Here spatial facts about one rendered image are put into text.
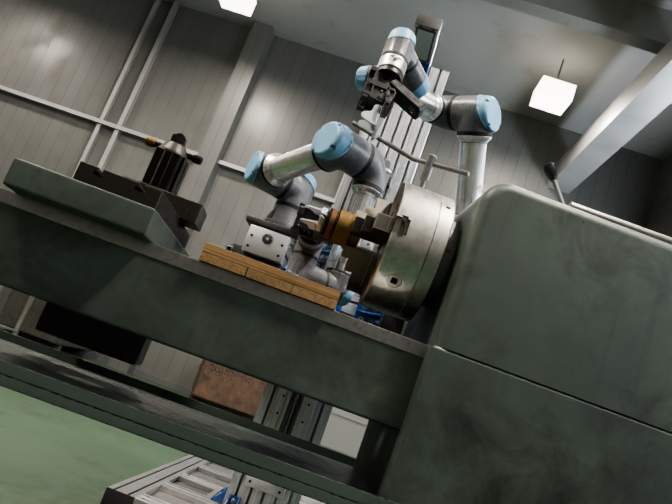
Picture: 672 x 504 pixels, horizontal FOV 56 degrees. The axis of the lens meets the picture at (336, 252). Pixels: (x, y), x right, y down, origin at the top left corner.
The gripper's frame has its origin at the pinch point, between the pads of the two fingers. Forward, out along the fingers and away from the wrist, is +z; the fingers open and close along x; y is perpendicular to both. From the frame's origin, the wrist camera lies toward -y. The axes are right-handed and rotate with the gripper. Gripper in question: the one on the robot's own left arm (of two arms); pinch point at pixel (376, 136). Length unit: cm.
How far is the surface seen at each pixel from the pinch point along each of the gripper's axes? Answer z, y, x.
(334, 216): 23.2, 2.9, -4.2
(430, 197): 15.4, -16.2, 5.7
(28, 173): 46, 63, 9
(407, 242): 29.2, -13.9, 6.7
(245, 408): -60, 17, -647
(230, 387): -76, 43, -639
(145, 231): 49, 37, 8
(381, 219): 25.4, -7.0, 5.5
